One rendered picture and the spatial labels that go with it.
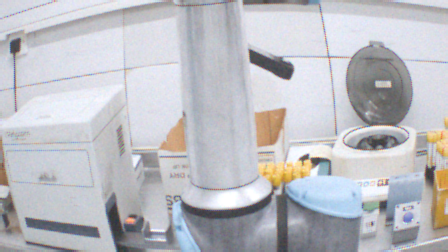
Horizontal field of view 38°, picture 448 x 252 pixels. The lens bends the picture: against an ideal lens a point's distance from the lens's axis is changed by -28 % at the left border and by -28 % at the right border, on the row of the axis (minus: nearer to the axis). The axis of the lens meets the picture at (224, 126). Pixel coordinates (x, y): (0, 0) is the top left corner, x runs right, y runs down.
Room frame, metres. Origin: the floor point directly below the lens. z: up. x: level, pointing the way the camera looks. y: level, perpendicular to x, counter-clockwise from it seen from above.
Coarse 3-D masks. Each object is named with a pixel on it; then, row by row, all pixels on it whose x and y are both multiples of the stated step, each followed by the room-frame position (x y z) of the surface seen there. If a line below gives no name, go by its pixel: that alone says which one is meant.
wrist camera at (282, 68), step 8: (248, 48) 1.47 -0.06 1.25; (256, 48) 1.49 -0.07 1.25; (256, 56) 1.46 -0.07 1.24; (264, 56) 1.46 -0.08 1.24; (272, 56) 1.48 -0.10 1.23; (256, 64) 1.46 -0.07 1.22; (264, 64) 1.46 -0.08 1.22; (272, 64) 1.46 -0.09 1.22; (280, 64) 1.46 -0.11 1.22; (288, 64) 1.47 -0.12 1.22; (272, 72) 1.46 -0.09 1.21; (280, 72) 1.46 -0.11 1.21; (288, 72) 1.46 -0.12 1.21; (288, 80) 1.46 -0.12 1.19
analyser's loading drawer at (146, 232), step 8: (112, 232) 1.47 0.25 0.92; (120, 232) 1.47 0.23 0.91; (128, 232) 1.47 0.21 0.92; (136, 232) 1.47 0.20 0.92; (144, 232) 1.41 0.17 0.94; (152, 232) 1.46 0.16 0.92; (160, 232) 1.45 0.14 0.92; (168, 232) 1.42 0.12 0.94; (120, 240) 1.42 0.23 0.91; (128, 240) 1.42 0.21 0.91; (136, 240) 1.42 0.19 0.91; (144, 240) 1.41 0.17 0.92; (152, 240) 1.40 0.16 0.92; (160, 240) 1.40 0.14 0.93; (168, 240) 1.41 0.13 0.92; (176, 240) 1.43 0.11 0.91; (152, 248) 1.40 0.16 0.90; (160, 248) 1.40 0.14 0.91; (168, 248) 1.40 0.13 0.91; (176, 248) 1.39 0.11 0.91
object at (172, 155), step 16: (256, 112) 1.93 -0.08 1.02; (272, 112) 1.92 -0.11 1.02; (176, 128) 1.87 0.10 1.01; (256, 128) 1.93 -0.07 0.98; (272, 128) 1.92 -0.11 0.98; (160, 144) 1.73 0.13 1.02; (176, 144) 1.85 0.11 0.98; (272, 144) 1.92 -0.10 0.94; (288, 144) 1.89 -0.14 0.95; (160, 160) 1.68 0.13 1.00; (176, 160) 1.68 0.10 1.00; (272, 160) 1.64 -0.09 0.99; (176, 176) 1.68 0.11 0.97; (176, 192) 1.68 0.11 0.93
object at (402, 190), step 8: (392, 176) 1.45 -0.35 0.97; (400, 176) 1.44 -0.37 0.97; (408, 176) 1.43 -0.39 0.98; (416, 176) 1.42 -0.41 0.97; (392, 184) 1.42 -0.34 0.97; (400, 184) 1.42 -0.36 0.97; (408, 184) 1.41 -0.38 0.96; (416, 184) 1.40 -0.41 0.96; (392, 192) 1.42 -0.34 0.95; (400, 192) 1.42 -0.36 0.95; (408, 192) 1.41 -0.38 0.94; (416, 192) 1.40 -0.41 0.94; (392, 200) 1.42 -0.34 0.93; (400, 200) 1.41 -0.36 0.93; (408, 200) 1.41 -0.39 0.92; (416, 200) 1.40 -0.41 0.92; (392, 208) 1.42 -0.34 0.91; (392, 216) 1.42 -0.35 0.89
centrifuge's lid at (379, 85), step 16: (368, 48) 1.88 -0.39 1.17; (384, 48) 1.86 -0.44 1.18; (352, 64) 1.89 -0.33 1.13; (368, 64) 1.89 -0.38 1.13; (384, 64) 1.88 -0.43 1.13; (400, 64) 1.85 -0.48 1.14; (352, 80) 1.89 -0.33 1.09; (368, 80) 1.90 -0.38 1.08; (384, 80) 1.89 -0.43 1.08; (400, 80) 1.86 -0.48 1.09; (352, 96) 1.88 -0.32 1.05; (368, 96) 1.89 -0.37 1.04; (384, 96) 1.88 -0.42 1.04; (400, 96) 1.85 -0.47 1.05; (368, 112) 1.88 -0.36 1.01; (384, 112) 1.86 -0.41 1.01; (400, 112) 1.84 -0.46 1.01
